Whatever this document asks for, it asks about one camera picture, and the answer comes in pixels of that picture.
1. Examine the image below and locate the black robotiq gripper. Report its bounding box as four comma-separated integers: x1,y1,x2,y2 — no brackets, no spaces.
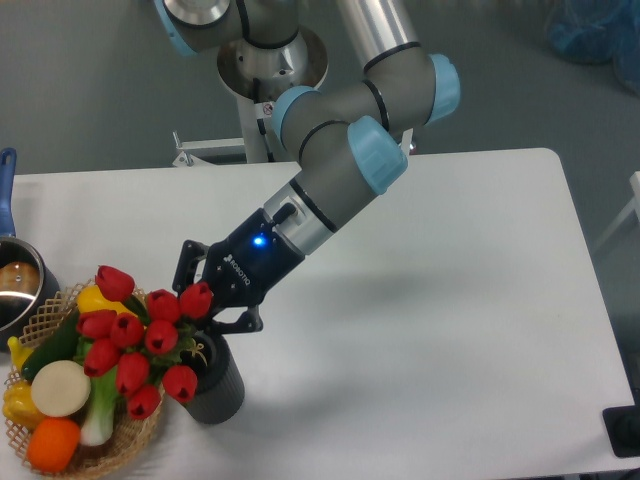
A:
172,207,305,334

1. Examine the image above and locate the red tulip bouquet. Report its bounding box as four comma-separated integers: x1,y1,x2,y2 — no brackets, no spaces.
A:
77,265,213,420

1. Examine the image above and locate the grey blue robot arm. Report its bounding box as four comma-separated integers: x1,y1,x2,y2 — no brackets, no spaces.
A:
155,1,460,335

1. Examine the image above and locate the dark grey ribbed vase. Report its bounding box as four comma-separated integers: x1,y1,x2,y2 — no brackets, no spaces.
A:
182,332,245,425

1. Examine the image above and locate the yellow squash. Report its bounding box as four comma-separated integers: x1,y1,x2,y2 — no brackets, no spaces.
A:
76,285,132,314

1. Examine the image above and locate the dark green cucumber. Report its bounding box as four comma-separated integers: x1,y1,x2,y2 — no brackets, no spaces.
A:
20,309,80,382

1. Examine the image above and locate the woven wicker basket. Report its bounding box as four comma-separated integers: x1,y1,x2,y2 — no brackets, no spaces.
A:
5,280,161,479

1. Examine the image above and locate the green bok choy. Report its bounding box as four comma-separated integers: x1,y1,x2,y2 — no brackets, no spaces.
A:
80,365,121,448

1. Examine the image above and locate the cream round radish slice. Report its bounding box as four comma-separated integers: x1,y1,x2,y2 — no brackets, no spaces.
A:
31,360,91,417

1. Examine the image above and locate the yellow banana tip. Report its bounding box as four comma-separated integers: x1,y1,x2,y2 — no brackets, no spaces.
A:
7,336,33,371

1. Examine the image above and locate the orange fruit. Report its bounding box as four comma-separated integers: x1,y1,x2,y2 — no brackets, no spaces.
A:
26,418,80,474

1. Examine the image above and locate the yellow bell pepper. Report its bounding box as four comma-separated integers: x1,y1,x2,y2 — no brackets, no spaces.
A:
3,380,46,430

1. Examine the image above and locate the black device at edge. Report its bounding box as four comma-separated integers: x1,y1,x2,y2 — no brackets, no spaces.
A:
602,405,639,458

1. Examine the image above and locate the blue plastic bag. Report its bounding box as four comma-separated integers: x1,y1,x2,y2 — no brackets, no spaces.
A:
544,1,639,95

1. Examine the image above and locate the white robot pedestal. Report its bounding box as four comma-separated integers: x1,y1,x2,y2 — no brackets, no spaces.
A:
171,24,416,169

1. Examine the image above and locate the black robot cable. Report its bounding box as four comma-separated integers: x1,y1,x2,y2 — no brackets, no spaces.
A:
251,77,276,164

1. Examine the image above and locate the blue handled saucepan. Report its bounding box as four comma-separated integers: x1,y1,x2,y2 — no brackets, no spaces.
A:
1,147,59,354

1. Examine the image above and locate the white furniture frame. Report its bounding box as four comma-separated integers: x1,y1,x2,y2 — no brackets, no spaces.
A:
593,171,639,255

